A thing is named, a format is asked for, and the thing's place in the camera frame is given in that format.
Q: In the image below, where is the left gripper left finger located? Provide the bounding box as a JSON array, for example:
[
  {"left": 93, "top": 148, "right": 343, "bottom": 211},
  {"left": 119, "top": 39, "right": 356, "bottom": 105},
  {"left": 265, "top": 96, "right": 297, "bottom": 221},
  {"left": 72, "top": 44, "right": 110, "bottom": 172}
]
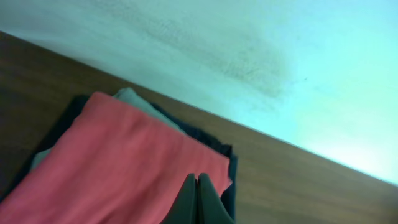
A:
[{"left": 161, "top": 174, "right": 197, "bottom": 224}]

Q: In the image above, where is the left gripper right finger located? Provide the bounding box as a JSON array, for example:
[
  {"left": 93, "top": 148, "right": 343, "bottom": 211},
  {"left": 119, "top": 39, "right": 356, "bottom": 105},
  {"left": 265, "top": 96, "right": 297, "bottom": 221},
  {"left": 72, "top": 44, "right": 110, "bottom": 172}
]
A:
[{"left": 197, "top": 173, "right": 234, "bottom": 224}]

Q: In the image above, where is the red printed soccer t-shirt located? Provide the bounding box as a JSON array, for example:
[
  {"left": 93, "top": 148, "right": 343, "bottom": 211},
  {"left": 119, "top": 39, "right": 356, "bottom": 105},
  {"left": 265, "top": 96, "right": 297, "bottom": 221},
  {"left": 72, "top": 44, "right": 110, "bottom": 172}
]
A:
[{"left": 1, "top": 92, "right": 231, "bottom": 224}]

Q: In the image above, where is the folded dark navy garment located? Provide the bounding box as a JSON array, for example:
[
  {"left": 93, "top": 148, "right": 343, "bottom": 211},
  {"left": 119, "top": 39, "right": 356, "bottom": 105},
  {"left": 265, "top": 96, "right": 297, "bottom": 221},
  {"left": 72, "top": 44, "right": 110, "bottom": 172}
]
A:
[{"left": 0, "top": 94, "right": 239, "bottom": 222}]

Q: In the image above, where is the folded light grey garment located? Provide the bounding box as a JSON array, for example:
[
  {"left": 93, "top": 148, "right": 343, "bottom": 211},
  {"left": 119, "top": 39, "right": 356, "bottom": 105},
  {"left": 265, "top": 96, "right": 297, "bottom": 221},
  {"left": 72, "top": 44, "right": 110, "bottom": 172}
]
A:
[{"left": 29, "top": 88, "right": 185, "bottom": 170}]

